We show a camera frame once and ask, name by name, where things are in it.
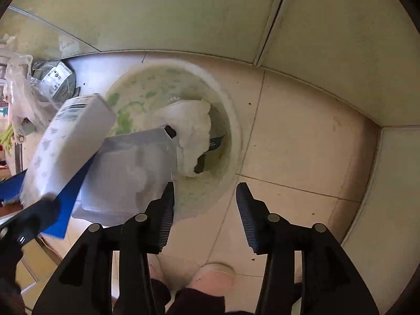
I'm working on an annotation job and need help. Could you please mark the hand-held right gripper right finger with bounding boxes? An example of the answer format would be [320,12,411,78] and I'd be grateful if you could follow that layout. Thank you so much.
[236,182,381,315]

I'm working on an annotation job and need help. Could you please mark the blue plastic object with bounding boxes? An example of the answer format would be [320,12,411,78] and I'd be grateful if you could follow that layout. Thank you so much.
[0,169,28,206]

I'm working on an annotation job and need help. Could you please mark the person's dark maroon pants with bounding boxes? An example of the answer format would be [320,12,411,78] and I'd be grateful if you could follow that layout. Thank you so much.
[113,279,260,315]

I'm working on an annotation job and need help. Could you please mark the pale round trash bin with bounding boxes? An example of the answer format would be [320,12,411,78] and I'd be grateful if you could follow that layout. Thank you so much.
[105,58,243,220]

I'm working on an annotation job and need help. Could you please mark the white plastic tray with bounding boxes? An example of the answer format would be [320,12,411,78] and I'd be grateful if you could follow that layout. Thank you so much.
[71,128,179,228]

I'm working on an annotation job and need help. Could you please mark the blue and white carton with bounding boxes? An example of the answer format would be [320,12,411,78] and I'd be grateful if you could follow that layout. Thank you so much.
[21,93,117,239]

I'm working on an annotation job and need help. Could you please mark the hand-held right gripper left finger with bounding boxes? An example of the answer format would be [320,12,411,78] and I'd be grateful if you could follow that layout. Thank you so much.
[31,181,175,315]

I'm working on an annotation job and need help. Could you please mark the green beans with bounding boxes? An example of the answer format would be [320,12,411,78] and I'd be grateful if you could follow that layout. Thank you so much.
[0,123,15,151]

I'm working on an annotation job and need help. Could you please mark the white tissue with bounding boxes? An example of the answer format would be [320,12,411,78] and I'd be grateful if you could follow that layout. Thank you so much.
[153,99,212,178]

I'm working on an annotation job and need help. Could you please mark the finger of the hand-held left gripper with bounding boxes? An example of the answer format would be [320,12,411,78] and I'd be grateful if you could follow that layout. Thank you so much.
[0,195,62,246]

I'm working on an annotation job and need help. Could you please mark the crumpled clear plastic bag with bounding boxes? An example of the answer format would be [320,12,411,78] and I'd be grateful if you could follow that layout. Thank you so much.
[3,54,63,132]

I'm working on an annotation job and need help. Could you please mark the grey labelled package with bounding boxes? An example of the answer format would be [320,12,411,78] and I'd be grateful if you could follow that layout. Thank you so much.
[31,60,81,101]

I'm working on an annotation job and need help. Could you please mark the pink slipper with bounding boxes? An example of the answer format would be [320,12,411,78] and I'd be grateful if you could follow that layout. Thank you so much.
[190,262,235,291]

